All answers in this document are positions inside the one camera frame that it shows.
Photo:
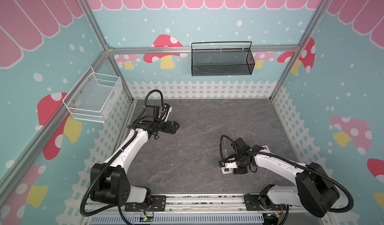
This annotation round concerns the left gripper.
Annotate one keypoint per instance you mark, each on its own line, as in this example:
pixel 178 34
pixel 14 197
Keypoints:
pixel 173 129

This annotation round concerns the clear handle screwdriver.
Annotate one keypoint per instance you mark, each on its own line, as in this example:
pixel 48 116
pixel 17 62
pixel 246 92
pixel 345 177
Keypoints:
pixel 225 154

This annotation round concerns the white remote control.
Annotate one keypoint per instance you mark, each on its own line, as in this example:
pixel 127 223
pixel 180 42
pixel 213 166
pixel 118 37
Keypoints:
pixel 226 171

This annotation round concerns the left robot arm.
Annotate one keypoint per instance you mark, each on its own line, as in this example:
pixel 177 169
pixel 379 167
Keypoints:
pixel 109 180

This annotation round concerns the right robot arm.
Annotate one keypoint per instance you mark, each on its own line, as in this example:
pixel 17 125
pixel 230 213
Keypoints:
pixel 310 188

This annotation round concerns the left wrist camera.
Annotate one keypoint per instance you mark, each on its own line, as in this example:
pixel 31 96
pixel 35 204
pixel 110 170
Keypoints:
pixel 166 109

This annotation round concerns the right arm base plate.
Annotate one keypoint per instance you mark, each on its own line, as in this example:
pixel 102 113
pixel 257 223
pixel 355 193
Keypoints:
pixel 261 203

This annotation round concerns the aluminium mounting rail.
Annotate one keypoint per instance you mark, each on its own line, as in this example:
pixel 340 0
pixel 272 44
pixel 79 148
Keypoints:
pixel 222 202

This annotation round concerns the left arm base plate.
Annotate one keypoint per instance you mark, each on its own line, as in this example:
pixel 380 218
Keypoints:
pixel 156 204

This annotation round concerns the black wire mesh basket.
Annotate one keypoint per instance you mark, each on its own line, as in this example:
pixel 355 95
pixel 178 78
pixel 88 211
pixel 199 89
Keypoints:
pixel 229 58

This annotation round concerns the white wire mesh basket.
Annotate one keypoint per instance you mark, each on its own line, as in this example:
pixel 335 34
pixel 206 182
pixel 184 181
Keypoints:
pixel 93 97

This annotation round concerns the white vented cable duct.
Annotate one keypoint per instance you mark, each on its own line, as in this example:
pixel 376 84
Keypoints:
pixel 196 219

